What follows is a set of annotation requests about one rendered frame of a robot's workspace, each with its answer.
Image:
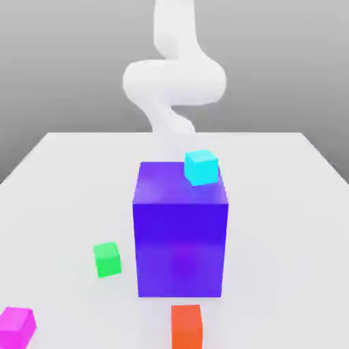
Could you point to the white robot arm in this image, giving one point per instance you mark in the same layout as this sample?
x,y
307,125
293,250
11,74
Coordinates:
x,y
174,79

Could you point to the small cyan cube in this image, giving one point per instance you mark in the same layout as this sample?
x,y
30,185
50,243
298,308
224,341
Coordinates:
x,y
201,168

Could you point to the small green cube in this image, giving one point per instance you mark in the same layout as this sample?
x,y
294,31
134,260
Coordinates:
x,y
107,260

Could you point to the small orange cube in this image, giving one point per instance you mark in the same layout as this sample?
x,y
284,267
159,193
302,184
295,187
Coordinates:
x,y
186,328

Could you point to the small magenta cube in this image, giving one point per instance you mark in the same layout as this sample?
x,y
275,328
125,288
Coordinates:
x,y
15,327

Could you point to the large purple box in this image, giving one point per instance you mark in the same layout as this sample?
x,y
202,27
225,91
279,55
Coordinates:
x,y
180,245

